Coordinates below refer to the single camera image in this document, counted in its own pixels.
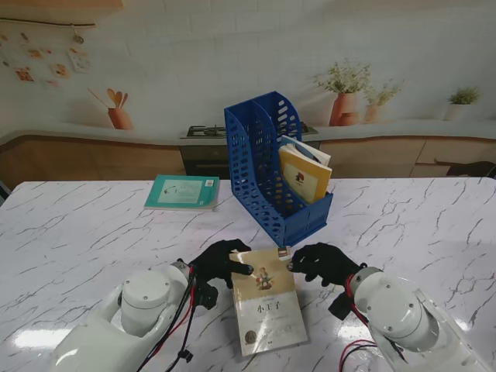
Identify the blue perforated plastic file holder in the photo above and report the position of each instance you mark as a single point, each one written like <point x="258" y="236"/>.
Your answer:
<point x="286" y="232"/>

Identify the yellow cover book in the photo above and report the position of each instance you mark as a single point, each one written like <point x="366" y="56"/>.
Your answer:
<point x="306" y="178"/>

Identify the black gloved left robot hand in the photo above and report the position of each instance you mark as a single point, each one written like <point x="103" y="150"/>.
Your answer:
<point x="221" y="263"/>

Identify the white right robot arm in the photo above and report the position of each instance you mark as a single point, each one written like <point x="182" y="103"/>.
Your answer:
<point x="399" y="314"/>

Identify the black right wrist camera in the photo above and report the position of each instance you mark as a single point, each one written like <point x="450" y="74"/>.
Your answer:
<point x="341" y="306"/>

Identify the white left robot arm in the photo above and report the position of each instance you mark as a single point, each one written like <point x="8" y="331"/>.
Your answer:
<point x="143" y="306"/>

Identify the light blue book with woman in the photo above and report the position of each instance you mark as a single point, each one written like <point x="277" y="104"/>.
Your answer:
<point x="310" y="149"/>

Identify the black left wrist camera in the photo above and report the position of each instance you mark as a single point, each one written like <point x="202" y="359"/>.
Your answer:
<point x="207" y="296"/>

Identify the teal cover book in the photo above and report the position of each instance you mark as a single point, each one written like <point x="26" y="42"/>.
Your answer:
<point x="178" y="191"/>

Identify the beige and white cover book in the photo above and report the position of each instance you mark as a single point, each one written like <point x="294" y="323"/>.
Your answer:
<point x="267" y="310"/>

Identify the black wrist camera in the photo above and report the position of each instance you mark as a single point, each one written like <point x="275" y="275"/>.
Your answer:
<point x="341" y="306"/>
<point x="207" y="296"/>

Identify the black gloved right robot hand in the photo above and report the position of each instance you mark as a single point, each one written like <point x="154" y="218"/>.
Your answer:
<point x="321" y="265"/>

